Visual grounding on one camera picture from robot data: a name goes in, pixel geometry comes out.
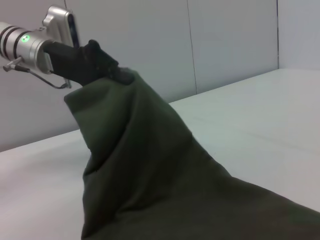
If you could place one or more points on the dark green shirt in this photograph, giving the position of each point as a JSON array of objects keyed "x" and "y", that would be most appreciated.
[{"x": 175, "y": 175}]

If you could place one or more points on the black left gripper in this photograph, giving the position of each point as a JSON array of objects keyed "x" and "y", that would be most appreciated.
[{"x": 70, "y": 62}]

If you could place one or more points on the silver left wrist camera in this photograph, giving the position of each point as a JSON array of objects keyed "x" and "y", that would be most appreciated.
[{"x": 63, "y": 25}]

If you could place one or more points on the silver connector plug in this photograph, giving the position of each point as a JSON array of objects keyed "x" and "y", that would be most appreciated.
[{"x": 12, "y": 63}]

